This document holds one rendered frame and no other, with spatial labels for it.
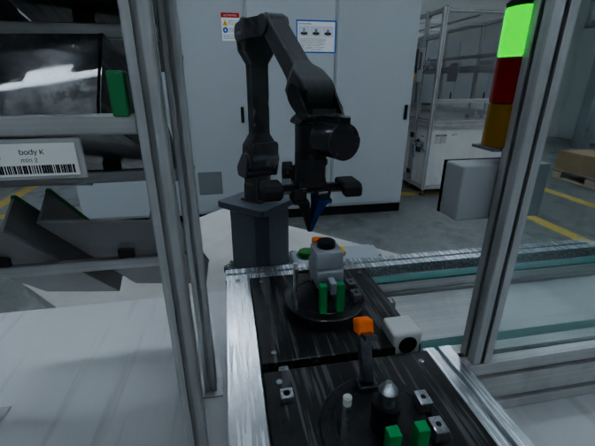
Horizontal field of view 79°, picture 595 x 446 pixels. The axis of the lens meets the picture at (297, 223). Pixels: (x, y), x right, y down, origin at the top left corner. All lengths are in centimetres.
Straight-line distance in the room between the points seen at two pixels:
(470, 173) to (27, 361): 80
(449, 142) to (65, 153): 464
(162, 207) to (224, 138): 319
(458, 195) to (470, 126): 444
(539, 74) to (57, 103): 46
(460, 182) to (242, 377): 39
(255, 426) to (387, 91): 351
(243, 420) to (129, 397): 26
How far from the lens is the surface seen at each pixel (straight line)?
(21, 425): 74
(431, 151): 472
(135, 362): 76
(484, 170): 49
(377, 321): 62
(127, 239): 50
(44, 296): 106
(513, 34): 50
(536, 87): 47
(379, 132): 379
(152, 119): 30
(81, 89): 36
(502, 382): 66
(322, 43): 358
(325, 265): 57
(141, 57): 30
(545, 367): 70
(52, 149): 32
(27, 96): 38
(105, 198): 379
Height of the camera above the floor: 133
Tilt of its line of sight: 22 degrees down
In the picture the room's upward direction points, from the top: straight up
